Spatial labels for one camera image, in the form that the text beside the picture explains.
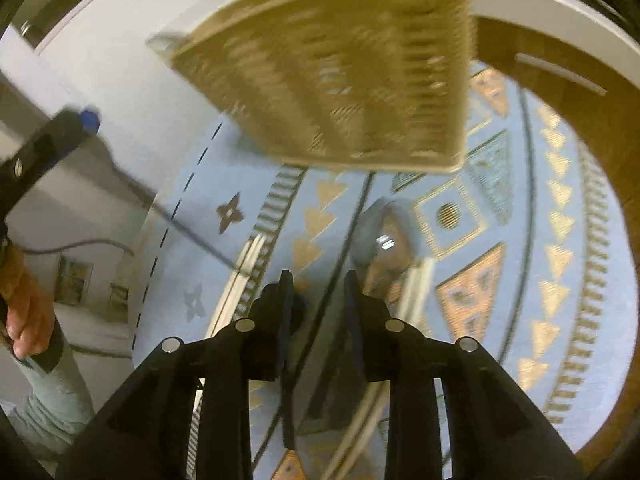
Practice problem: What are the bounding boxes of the silver cabinet handle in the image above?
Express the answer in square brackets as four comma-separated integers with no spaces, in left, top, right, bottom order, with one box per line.
[515,52,608,96]

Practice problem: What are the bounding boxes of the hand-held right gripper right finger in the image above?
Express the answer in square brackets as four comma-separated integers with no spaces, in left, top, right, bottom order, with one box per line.
[345,269,586,480]

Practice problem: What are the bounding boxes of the metal spoon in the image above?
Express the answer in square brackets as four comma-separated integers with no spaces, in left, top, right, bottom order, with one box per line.
[324,199,437,480]

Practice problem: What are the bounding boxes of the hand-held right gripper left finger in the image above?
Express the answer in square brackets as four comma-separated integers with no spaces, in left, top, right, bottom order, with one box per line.
[55,270,301,480]

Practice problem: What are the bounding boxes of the wooden kitchen counter cabinet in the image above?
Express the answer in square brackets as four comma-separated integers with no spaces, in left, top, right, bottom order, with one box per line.
[470,0,640,461]

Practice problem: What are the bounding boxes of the person's left hand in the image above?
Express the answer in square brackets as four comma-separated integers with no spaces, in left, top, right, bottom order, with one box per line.
[0,247,57,360]

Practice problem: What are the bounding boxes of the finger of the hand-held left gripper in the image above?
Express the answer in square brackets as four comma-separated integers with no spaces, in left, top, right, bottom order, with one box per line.
[0,108,102,223]

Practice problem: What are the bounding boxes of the white refrigerator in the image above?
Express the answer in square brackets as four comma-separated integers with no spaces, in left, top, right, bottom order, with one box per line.
[0,0,281,221]

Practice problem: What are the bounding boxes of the wooden chopstick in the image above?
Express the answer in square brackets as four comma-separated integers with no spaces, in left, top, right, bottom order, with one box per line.
[220,234,268,311]
[212,247,261,323]

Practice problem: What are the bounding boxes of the grey cable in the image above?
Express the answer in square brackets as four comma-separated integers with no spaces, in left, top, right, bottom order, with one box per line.
[10,237,136,259]

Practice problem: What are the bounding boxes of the person's left forearm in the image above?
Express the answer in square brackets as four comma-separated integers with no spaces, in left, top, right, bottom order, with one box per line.
[7,345,97,461]

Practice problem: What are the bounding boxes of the woven bamboo utensil basket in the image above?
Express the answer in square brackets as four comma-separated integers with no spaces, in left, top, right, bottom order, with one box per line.
[169,0,477,175]

